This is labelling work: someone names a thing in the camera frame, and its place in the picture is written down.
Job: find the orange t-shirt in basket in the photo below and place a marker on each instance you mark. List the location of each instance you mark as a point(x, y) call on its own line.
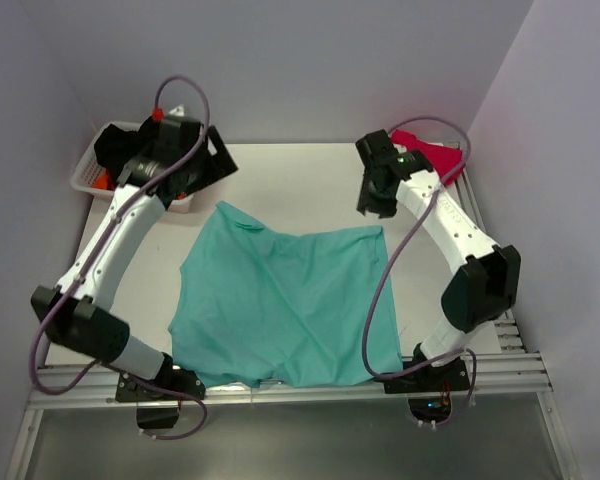
point(103, 185)

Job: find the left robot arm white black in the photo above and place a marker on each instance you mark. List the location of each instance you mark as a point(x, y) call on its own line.
point(183, 157)

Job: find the folded red t-shirt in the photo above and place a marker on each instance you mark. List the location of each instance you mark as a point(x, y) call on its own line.
point(444, 159)

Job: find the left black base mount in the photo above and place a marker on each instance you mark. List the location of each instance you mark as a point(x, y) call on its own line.
point(159, 403)

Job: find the aluminium front rail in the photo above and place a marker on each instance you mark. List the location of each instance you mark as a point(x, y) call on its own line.
point(496, 374)

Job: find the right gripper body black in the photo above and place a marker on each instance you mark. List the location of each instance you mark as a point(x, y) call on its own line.
point(388, 205)

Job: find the teal t-shirt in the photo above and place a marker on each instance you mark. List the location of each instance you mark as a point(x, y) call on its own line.
point(308, 310)

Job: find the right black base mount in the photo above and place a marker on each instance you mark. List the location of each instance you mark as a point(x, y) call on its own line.
point(430, 391)

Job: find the aluminium right side rail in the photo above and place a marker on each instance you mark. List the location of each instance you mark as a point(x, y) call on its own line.
point(505, 326)

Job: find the black t-shirt in basket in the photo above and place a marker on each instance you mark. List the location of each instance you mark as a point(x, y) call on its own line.
point(115, 147)

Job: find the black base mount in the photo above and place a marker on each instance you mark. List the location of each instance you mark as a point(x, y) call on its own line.
point(159, 403)
point(430, 391)

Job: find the white plastic basket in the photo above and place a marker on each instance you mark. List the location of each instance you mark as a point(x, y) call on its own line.
point(88, 168)

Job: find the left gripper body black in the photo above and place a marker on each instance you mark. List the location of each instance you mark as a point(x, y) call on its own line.
point(191, 165)

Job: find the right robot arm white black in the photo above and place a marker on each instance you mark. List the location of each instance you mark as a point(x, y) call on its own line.
point(484, 275)

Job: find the aluminium rail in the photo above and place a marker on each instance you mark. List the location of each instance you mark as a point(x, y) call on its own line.
point(505, 326)
point(496, 374)

